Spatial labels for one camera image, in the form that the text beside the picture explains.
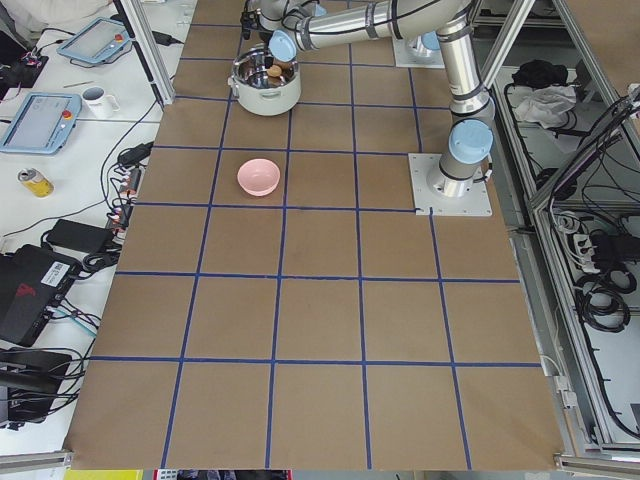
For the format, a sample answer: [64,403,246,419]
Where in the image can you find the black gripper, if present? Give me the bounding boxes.
[258,30,273,44]

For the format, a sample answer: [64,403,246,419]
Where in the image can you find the brown egg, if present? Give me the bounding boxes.
[267,65,282,78]

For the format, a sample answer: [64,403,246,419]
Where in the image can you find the pale green cooking pot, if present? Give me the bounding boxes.
[227,43,301,116]

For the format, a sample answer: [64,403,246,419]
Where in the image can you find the pink bowl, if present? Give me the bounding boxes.
[237,158,281,197]

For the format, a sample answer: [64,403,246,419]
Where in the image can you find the far blue teach pendant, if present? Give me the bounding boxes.
[57,17,131,66]

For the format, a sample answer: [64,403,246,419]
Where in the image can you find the blue teach pendant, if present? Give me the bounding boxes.
[1,92,82,155]
[57,17,131,66]

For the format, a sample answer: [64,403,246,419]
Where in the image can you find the white mug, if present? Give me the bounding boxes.
[81,86,120,119]

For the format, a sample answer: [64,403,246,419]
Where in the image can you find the near blue teach pendant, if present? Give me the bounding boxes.
[1,92,82,155]

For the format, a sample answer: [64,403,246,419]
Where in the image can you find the black power adapter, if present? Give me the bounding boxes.
[46,219,114,253]

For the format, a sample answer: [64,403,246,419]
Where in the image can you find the yellow drink can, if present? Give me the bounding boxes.
[17,168,54,198]

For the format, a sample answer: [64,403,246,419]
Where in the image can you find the black and white cloth pile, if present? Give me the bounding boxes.
[512,59,577,129]

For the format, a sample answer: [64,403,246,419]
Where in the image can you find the black red computer box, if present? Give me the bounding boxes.
[1,244,81,347]

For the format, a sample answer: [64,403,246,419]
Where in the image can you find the aluminium frame post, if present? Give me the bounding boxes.
[113,0,175,109]

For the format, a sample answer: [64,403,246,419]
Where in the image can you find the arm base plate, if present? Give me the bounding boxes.
[393,39,444,69]
[408,153,492,217]

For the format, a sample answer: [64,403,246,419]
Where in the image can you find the coiled black cables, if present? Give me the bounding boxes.
[573,269,632,332]

